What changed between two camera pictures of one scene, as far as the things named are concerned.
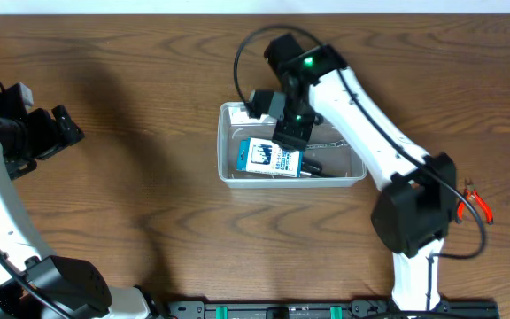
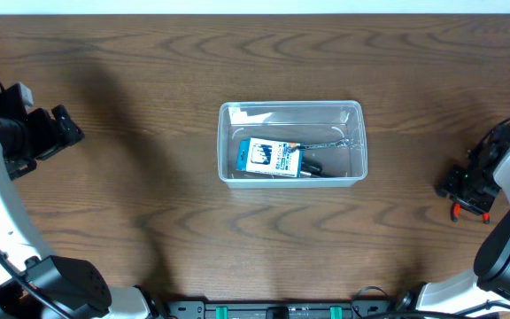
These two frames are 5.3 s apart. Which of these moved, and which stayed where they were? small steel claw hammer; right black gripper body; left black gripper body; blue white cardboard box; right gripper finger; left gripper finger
Moved: right gripper finger; right black gripper body
Stayed: blue white cardboard box; left gripper finger; left black gripper body; small steel claw hammer
